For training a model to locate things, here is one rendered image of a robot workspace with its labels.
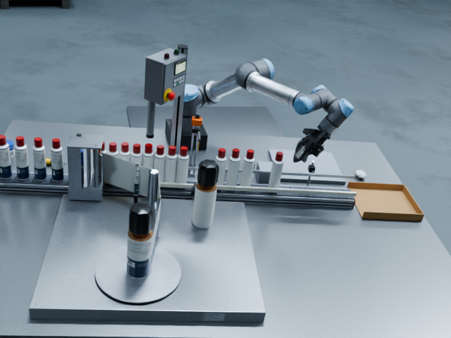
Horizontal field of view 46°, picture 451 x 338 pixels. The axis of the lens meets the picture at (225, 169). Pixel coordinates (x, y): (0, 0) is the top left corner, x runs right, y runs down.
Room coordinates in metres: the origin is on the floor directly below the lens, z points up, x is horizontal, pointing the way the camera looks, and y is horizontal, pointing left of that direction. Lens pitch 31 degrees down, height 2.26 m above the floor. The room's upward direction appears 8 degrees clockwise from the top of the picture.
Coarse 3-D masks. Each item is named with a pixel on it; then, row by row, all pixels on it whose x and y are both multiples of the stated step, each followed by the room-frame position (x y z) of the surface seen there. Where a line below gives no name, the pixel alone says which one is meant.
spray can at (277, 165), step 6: (276, 156) 2.15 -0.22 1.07; (282, 156) 2.14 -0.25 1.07; (276, 162) 2.13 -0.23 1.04; (282, 162) 2.14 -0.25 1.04; (276, 168) 2.13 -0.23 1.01; (282, 168) 2.14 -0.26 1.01; (270, 174) 2.14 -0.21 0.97; (276, 174) 2.13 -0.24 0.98; (270, 180) 2.14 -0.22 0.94; (276, 180) 2.13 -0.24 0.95; (270, 186) 2.13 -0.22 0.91; (276, 186) 2.13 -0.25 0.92
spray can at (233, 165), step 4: (236, 148) 2.14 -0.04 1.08; (232, 152) 2.12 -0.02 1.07; (236, 152) 2.11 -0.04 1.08; (232, 156) 2.11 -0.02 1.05; (236, 156) 2.11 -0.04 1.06; (232, 160) 2.10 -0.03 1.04; (236, 160) 2.10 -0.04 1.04; (228, 164) 2.12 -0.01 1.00; (232, 164) 2.10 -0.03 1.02; (236, 164) 2.10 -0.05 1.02; (228, 168) 2.12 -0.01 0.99; (232, 168) 2.10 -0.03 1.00; (236, 168) 2.10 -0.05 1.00; (228, 172) 2.11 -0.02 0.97; (232, 172) 2.10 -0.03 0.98; (236, 172) 2.11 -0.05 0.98; (228, 176) 2.11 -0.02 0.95; (232, 176) 2.10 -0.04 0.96; (236, 176) 2.11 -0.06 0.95; (228, 180) 2.11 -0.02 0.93; (232, 180) 2.10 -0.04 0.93; (236, 180) 2.11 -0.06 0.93; (228, 184) 2.10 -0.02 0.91; (232, 184) 2.10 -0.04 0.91; (236, 184) 2.12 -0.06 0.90
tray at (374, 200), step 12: (360, 192) 2.31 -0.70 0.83; (372, 192) 2.33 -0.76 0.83; (384, 192) 2.34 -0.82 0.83; (396, 192) 2.36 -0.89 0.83; (408, 192) 2.32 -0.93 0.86; (360, 204) 2.21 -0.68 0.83; (372, 204) 2.22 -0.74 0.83; (384, 204) 2.24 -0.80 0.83; (396, 204) 2.25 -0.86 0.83; (408, 204) 2.27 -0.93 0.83; (372, 216) 2.10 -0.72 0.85; (384, 216) 2.11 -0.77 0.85; (396, 216) 2.12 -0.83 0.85; (408, 216) 2.12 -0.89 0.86; (420, 216) 2.13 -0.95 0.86
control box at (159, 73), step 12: (168, 48) 2.24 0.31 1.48; (156, 60) 2.08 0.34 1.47; (168, 60) 2.09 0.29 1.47; (180, 60) 2.15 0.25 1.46; (156, 72) 2.07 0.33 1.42; (168, 72) 2.08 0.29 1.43; (144, 84) 2.10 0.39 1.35; (156, 84) 2.07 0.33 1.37; (168, 84) 2.09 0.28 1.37; (180, 84) 2.17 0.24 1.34; (144, 96) 2.10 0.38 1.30; (156, 96) 2.07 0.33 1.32
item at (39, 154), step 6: (36, 138) 1.99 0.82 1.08; (36, 144) 1.97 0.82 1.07; (42, 144) 1.99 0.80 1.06; (36, 150) 1.96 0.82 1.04; (42, 150) 1.97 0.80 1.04; (36, 156) 1.96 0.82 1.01; (42, 156) 1.97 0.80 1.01; (36, 162) 1.96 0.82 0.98; (42, 162) 1.97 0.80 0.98; (36, 168) 1.96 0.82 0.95; (42, 168) 1.97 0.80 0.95; (36, 174) 1.96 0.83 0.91; (42, 174) 1.97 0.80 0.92; (36, 180) 1.96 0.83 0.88; (42, 180) 1.97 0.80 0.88
